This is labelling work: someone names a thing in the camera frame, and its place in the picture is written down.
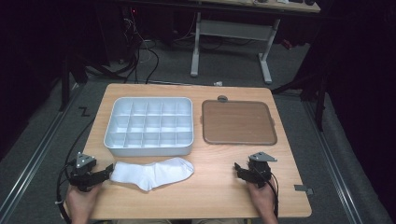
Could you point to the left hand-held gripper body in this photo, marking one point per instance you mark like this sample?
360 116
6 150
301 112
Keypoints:
82 179

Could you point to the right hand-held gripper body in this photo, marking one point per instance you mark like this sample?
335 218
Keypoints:
260 174

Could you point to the white sock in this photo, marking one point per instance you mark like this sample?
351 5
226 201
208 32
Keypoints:
149 174

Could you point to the white compartment storage box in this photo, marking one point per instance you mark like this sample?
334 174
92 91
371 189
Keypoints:
149 124

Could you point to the person's left hand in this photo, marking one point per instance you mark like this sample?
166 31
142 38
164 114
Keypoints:
81 202

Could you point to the person's right hand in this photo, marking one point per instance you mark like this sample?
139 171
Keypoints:
261 199

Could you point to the grey tape piece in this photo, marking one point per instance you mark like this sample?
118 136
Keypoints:
302 188

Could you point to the brown square tray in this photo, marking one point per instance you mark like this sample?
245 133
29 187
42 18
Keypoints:
238 123

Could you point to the grey round table grommet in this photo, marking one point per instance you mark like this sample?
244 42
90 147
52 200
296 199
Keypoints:
222 99

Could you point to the small white floor object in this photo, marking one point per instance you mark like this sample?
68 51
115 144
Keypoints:
218 83

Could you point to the black stand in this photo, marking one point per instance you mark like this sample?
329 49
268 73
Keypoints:
320 102
64 84

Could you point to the small red object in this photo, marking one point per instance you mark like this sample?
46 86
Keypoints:
287 44

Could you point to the desk with white legs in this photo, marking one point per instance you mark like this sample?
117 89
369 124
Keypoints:
233 29

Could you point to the metal floor rail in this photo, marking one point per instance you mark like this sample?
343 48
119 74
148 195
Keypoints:
333 161
37 155

